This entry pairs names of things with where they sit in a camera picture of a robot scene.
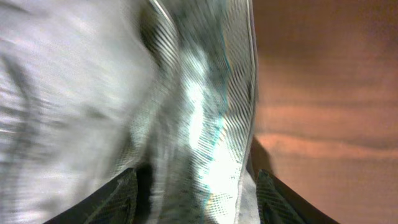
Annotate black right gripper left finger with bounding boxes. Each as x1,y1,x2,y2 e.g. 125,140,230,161
45,168,137,224

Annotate grey shorts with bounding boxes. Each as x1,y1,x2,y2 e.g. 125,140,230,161
1,1,260,223

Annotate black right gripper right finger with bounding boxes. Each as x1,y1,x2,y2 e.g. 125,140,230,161
256,169,338,224

